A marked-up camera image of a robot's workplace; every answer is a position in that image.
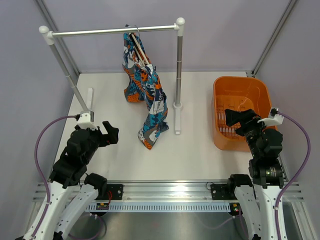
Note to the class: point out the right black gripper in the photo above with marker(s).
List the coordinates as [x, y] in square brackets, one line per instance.
[232, 116]

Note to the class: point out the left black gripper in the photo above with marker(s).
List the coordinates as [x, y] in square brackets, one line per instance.
[112, 132]

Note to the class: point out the colourful patterned shorts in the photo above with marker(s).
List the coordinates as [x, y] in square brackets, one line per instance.
[145, 86]

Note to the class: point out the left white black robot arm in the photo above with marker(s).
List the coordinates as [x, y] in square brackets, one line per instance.
[69, 189]

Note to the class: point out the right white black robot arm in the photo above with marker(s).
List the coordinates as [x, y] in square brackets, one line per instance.
[259, 193]

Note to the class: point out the orange plastic basket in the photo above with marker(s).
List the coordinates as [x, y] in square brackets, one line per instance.
[238, 94]

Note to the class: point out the silver white garment rack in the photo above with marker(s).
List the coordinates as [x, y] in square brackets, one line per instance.
[49, 37]

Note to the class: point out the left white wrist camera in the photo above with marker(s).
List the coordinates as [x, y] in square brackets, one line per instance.
[85, 120]

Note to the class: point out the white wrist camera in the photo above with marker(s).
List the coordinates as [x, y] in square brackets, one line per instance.
[85, 120]
[273, 119]

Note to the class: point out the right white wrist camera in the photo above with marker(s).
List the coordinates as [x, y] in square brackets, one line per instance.
[273, 119]

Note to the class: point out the aluminium mounting rail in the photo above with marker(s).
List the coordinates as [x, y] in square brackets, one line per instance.
[176, 191]

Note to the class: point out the white slotted cable duct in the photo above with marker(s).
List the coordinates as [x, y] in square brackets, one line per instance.
[160, 207]

